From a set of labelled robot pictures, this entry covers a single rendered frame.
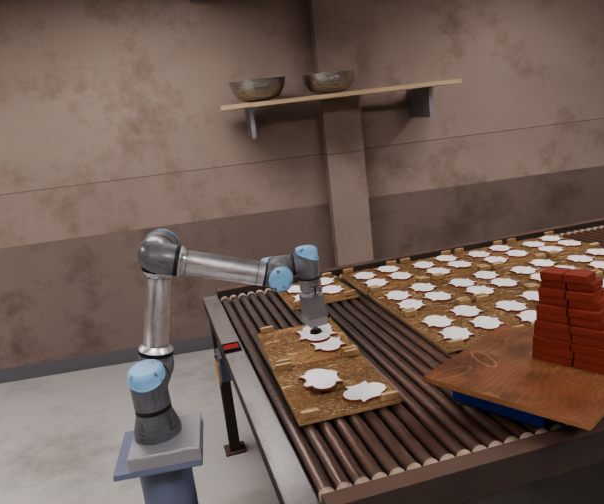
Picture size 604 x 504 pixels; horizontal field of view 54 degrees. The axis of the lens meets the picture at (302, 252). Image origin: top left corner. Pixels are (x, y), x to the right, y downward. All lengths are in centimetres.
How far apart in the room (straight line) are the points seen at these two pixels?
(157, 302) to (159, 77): 307
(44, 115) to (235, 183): 152
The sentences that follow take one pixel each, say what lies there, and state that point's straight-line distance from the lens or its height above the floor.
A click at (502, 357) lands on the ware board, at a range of 204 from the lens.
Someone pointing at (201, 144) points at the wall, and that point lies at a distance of 485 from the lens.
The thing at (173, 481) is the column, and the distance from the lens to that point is 208.
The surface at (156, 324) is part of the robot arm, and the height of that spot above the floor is 125.
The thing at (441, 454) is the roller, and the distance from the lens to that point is 178.
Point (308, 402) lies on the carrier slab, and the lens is 204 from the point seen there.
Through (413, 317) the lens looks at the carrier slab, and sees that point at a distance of 269.
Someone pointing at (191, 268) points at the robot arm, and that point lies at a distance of 183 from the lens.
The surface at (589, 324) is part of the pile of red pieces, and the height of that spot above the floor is 118.
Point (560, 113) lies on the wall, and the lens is 568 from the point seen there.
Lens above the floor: 188
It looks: 13 degrees down
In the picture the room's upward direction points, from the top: 7 degrees counter-clockwise
